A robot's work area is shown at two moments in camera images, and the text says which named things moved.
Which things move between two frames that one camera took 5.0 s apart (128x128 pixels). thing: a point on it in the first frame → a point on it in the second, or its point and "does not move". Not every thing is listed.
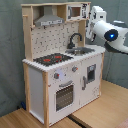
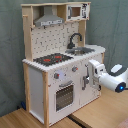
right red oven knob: x=74 y=69 does not move
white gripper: x=97 y=14 → x=95 y=69
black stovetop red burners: x=52 y=59 does not move
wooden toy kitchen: x=62 y=71 does not move
